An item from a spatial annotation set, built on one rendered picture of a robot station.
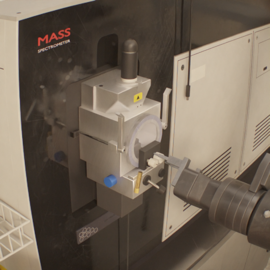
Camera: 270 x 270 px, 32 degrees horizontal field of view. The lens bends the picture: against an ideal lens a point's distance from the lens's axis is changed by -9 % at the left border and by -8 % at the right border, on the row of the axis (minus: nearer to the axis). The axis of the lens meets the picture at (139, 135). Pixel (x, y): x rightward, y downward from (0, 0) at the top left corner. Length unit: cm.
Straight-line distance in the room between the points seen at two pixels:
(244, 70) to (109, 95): 61
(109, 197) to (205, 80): 38
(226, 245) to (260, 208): 77
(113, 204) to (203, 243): 50
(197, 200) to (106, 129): 18
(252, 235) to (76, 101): 36
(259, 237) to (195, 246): 63
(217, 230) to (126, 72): 71
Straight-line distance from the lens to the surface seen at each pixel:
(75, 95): 80
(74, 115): 81
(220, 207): 72
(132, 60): 77
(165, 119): 84
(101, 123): 79
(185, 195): 74
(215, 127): 123
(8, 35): 68
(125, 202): 87
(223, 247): 144
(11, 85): 70
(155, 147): 81
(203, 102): 114
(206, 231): 137
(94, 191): 91
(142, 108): 81
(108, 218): 97
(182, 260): 127
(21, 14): 67
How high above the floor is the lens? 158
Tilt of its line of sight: 27 degrees down
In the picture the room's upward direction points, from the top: 2 degrees clockwise
